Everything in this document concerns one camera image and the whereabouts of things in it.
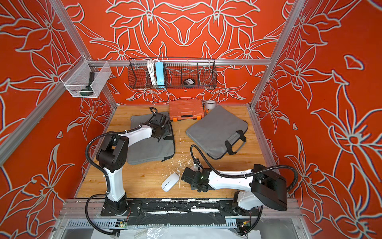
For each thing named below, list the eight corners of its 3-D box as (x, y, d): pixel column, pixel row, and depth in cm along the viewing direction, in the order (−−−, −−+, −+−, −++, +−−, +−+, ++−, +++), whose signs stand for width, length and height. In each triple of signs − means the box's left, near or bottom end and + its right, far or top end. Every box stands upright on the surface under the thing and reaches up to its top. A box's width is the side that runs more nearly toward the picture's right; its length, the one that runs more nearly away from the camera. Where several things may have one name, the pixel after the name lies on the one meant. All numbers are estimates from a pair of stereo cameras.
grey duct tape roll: (205, 109, 119) (205, 106, 116) (204, 103, 124) (205, 100, 121) (216, 109, 119) (216, 106, 116) (215, 103, 123) (215, 100, 121)
